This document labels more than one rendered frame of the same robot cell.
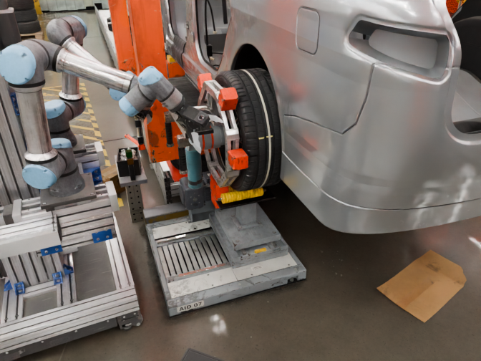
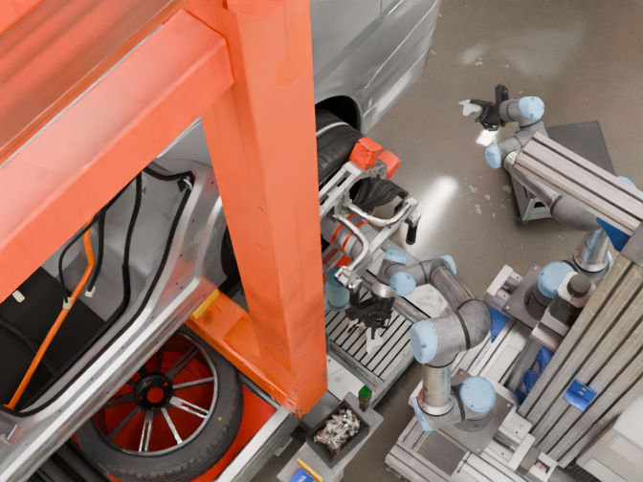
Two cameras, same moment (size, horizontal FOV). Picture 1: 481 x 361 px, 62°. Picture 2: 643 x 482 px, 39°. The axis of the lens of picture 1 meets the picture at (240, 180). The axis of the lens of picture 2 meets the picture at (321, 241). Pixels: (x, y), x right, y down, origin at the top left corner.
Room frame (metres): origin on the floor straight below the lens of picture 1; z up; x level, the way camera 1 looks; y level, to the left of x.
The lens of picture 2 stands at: (2.77, 1.46, 3.85)
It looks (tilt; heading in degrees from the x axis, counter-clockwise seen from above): 64 degrees down; 242
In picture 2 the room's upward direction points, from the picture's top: 3 degrees counter-clockwise
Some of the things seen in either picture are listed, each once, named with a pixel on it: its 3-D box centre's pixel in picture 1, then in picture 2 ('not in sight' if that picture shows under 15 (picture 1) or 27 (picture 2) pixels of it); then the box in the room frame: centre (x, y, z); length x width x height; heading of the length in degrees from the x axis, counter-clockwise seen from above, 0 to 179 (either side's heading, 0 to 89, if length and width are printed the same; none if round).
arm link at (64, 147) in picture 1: (57, 155); (556, 282); (1.51, 0.77, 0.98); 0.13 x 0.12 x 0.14; 179
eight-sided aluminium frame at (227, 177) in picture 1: (217, 135); (334, 223); (2.01, 0.13, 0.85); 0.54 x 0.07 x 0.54; 20
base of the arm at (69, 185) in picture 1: (64, 177); (547, 296); (1.52, 0.77, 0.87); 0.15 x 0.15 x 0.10
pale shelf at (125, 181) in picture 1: (129, 168); (330, 448); (2.40, 0.76, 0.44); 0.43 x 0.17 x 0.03; 20
